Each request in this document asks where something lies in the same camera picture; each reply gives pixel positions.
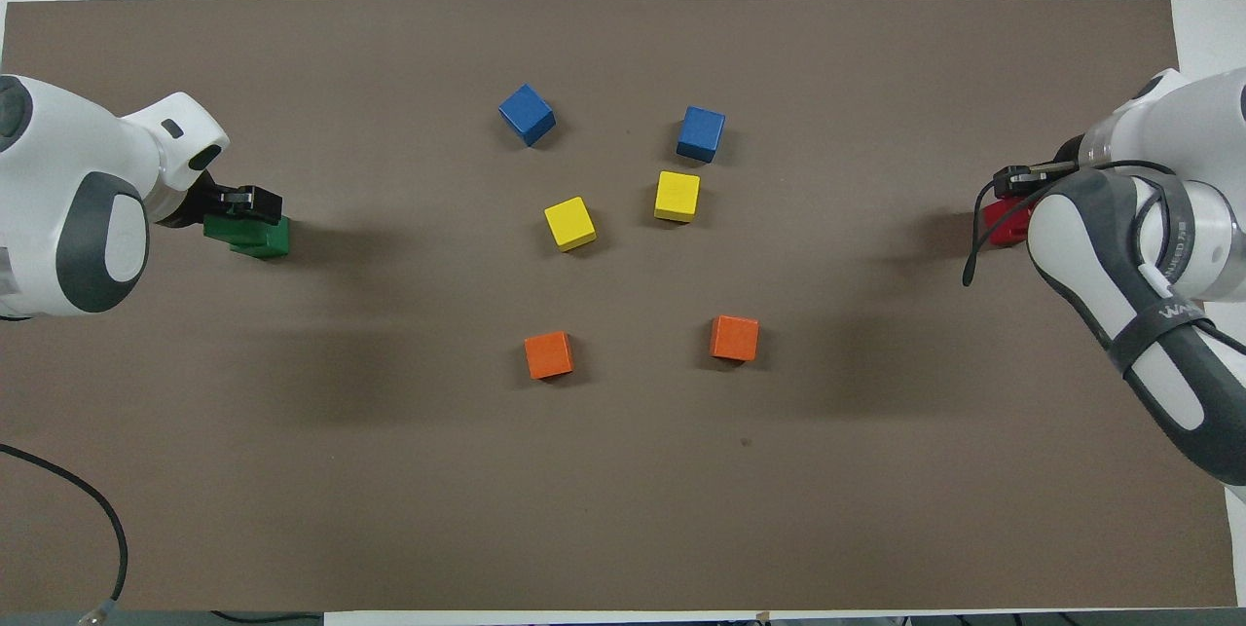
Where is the brown table mat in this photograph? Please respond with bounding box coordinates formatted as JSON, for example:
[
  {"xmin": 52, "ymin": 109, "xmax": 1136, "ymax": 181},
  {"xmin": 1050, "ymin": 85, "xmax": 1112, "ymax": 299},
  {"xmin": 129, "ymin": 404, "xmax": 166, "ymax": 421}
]
[{"xmin": 0, "ymin": 0, "xmax": 1238, "ymax": 613}]

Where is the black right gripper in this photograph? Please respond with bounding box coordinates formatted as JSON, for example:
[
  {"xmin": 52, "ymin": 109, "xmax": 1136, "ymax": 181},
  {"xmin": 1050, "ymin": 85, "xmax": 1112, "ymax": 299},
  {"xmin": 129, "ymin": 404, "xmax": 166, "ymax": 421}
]
[{"xmin": 994, "ymin": 133, "xmax": 1090, "ymax": 200}]

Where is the green wooden cube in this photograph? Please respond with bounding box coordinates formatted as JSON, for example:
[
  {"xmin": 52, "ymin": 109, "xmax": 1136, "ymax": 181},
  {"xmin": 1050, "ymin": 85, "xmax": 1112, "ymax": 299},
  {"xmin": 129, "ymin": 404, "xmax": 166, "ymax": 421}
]
[
  {"xmin": 230, "ymin": 221, "xmax": 292, "ymax": 261},
  {"xmin": 202, "ymin": 214, "xmax": 270, "ymax": 246}
]

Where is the blue wooden cube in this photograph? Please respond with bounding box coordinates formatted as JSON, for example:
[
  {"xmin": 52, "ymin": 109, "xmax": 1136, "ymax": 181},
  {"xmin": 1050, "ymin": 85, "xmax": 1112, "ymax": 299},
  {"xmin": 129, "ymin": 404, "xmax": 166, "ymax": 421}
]
[
  {"xmin": 676, "ymin": 104, "xmax": 727, "ymax": 165},
  {"xmin": 498, "ymin": 83, "xmax": 558, "ymax": 148}
]

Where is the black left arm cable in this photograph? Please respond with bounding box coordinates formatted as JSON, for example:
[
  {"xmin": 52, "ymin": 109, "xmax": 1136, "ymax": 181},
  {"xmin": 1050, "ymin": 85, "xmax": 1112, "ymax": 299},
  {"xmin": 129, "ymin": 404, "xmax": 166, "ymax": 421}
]
[{"xmin": 0, "ymin": 443, "xmax": 130, "ymax": 626}]

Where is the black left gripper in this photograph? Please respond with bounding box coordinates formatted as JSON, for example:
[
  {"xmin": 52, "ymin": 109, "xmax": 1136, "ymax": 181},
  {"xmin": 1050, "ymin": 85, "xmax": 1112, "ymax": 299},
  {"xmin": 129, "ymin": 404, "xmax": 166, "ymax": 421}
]
[{"xmin": 179, "ymin": 172, "xmax": 284, "ymax": 229}]

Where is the orange wooden cube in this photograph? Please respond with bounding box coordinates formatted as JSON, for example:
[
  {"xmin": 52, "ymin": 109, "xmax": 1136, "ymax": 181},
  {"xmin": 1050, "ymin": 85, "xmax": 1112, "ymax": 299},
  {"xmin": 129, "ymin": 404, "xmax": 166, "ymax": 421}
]
[
  {"xmin": 709, "ymin": 313, "xmax": 760, "ymax": 363},
  {"xmin": 523, "ymin": 329, "xmax": 575, "ymax": 381}
]

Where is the black floor cable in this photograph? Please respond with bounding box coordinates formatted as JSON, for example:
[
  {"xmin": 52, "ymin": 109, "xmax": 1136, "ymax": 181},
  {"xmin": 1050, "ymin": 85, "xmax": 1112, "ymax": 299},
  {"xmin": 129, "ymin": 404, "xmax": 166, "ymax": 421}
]
[{"xmin": 209, "ymin": 609, "xmax": 324, "ymax": 626}]

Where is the yellow wooden cube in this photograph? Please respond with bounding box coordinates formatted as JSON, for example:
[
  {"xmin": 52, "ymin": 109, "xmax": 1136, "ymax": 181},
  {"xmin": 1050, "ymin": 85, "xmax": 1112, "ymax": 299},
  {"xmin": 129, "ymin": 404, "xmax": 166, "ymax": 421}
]
[
  {"xmin": 653, "ymin": 169, "xmax": 702, "ymax": 224},
  {"xmin": 543, "ymin": 196, "xmax": 599, "ymax": 253}
]

